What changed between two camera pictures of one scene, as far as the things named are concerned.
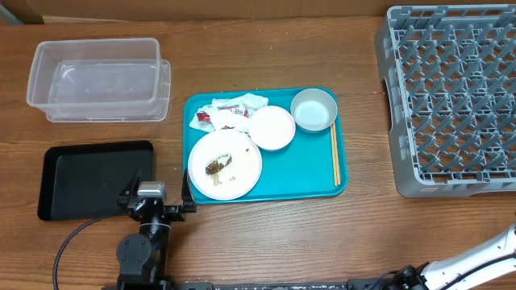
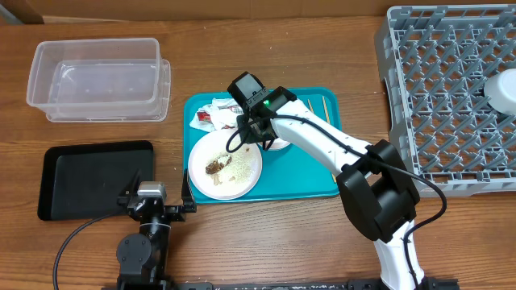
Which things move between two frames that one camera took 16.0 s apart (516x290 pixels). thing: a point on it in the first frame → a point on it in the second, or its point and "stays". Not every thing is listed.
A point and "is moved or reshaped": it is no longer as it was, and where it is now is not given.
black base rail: (347, 284) stays
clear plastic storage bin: (100, 80) stays
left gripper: (179, 213) stays
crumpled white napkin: (227, 113) stays
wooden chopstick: (334, 155) is moved or reshaped
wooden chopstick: (336, 154) is moved or reshaped
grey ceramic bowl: (314, 109) → (501, 89)
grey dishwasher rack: (451, 75) stays
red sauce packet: (203, 117) stays
